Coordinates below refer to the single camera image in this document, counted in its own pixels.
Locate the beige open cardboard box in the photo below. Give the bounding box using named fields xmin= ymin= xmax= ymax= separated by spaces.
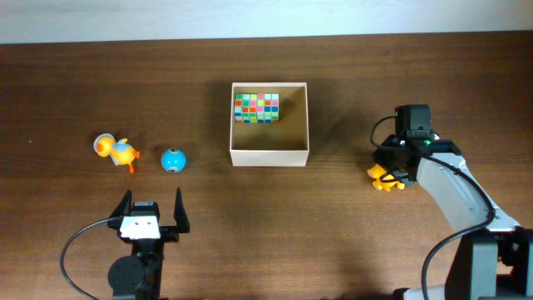
xmin=229 ymin=82 xmax=310 ymax=167

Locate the black cable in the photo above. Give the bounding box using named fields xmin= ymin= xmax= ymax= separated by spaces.
xmin=369 ymin=115 xmax=497 ymax=300
xmin=59 ymin=216 xmax=122 ymax=300

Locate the left black cable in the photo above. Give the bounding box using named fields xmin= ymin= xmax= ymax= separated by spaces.
xmin=59 ymin=216 xmax=122 ymax=300

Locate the yellow dog toy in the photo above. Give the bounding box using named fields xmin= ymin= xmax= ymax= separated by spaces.
xmin=367 ymin=164 xmax=406 ymax=192

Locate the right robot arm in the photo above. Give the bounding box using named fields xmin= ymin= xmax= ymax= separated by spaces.
xmin=367 ymin=104 xmax=532 ymax=300

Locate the yellow duck toy blue cap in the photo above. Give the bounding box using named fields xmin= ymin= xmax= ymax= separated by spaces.
xmin=93 ymin=133 xmax=140 ymax=173

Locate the rubiks cube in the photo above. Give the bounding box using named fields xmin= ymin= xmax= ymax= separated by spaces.
xmin=255 ymin=93 xmax=280 ymax=123
xmin=233 ymin=93 xmax=259 ymax=123

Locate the blue ball toy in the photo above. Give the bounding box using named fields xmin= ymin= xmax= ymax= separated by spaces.
xmin=161 ymin=148 xmax=187 ymax=173

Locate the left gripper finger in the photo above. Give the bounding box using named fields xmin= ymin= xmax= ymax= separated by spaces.
xmin=110 ymin=190 xmax=132 ymax=218
xmin=173 ymin=187 xmax=190 ymax=228

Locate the right black cable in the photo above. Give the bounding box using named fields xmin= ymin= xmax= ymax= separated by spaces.
xmin=369 ymin=115 xmax=497 ymax=300

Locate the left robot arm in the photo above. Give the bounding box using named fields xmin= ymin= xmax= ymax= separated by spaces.
xmin=107 ymin=189 xmax=190 ymax=300

